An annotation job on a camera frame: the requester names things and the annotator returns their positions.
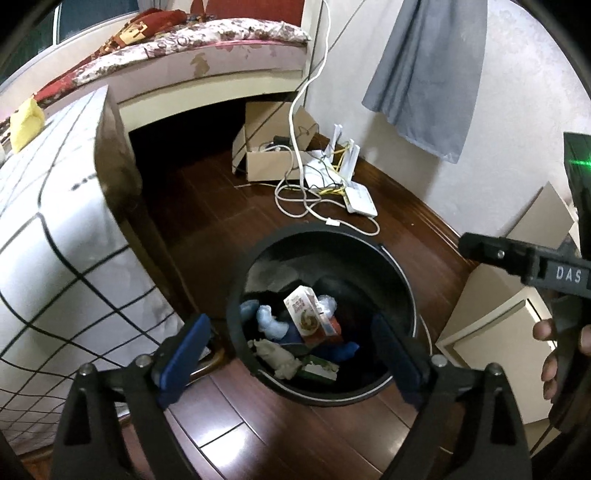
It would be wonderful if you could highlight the yellow cloth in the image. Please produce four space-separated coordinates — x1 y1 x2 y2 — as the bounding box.
10 98 46 154

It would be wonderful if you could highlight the red printed blanket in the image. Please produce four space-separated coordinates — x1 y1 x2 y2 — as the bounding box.
104 8 208 49

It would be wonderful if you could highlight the floral quilt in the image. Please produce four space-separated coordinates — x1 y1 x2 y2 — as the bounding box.
32 17 311 100

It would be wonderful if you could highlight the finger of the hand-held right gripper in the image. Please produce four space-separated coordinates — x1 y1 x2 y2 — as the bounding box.
458 232 548 286

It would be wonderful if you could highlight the black trash bin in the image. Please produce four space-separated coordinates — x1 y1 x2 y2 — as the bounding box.
226 224 437 408

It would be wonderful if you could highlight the white network device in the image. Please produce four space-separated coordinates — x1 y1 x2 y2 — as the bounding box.
302 154 342 190

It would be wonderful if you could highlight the white bed with red headboard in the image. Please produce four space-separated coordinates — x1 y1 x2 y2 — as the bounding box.
0 0 324 134

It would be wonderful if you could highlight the white router with antennas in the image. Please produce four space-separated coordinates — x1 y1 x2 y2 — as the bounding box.
330 124 378 217

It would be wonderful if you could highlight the red and white carton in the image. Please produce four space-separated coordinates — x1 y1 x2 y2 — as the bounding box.
283 285 343 347

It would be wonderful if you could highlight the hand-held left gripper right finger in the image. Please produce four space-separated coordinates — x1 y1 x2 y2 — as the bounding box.
372 314 532 480

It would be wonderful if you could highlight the light blue tissue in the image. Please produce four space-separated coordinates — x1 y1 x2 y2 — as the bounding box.
240 299 289 341

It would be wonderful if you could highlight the white tissue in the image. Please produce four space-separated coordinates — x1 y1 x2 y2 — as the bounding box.
249 339 303 380

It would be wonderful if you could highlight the tied grey curtain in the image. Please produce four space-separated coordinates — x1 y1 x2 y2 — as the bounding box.
362 0 489 164

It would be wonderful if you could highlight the white checkered tablecloth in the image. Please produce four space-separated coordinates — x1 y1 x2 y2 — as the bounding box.
0 85 185 462

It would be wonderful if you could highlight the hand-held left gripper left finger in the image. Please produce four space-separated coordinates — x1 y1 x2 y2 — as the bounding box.
51 314 213 480

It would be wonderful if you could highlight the large sliding window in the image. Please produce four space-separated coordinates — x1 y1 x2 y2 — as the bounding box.
9 0 141 84

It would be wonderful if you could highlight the cardboard box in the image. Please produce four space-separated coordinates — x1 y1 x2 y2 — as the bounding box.
232 100 320 182

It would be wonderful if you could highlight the white cable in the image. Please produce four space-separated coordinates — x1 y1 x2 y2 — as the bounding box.
274 0 382 237

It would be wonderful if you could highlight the person's right hand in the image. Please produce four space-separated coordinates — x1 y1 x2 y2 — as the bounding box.
532 318 561 401

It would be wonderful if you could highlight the black cable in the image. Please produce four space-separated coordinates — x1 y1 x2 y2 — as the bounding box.
305 0 352 93

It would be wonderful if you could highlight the yellow cable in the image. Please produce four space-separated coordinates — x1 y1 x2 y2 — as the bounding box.
318 145 356 197

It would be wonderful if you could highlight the green carton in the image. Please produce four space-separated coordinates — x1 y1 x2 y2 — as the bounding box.
295 353 340 384

